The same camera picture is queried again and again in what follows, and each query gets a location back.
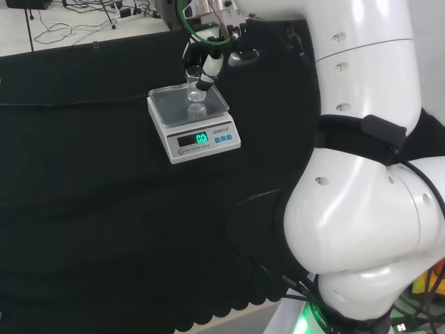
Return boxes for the black bench cloth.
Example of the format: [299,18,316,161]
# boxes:
[0,13,445,333]

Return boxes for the white electronic balance steel pan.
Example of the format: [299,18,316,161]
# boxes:
[147,83,242,166]

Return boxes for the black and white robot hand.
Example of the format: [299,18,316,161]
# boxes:
[181,21,260,93]

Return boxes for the green cable loop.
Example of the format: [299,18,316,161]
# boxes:
[175,0,233,46]

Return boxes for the black box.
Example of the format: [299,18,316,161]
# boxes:
[6,0,54,10]

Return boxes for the black tripod leg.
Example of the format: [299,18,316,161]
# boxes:
[99,0,118,31]

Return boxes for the clear glass beaker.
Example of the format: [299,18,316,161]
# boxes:
[185,66,207,103]

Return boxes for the white power strip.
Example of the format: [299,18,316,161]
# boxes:
[115,6,144,24]

